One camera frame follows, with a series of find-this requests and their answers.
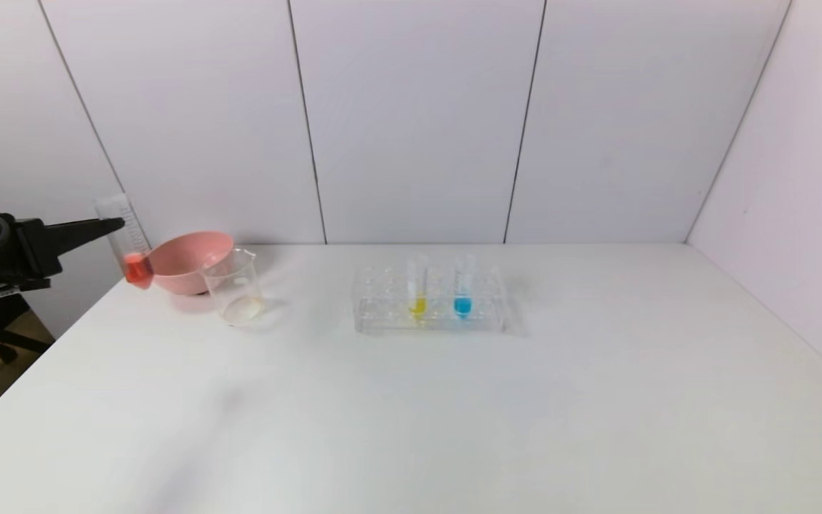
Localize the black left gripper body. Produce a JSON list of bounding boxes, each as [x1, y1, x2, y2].
[[0, 203, 63, 300]]

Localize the test tube with red pigment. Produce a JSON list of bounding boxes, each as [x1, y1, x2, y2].
[[95, 194, 156, 290]]

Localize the test tube with yellow pigment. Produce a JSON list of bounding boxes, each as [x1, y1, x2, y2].
[[407, 257, 428, 319]]

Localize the clear glass beaker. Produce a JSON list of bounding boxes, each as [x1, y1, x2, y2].
[[201, 248, 267, 328]]

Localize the clear acrylic test tube rack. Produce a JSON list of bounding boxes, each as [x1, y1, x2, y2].
[[352, 263, 507, 333]]

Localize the test tube with blue pigment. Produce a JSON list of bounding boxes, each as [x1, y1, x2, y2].
[[452, 256, 475, 319]]

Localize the pink plastic bowl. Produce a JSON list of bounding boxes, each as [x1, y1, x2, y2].
[[147, 231, 236, 296]]

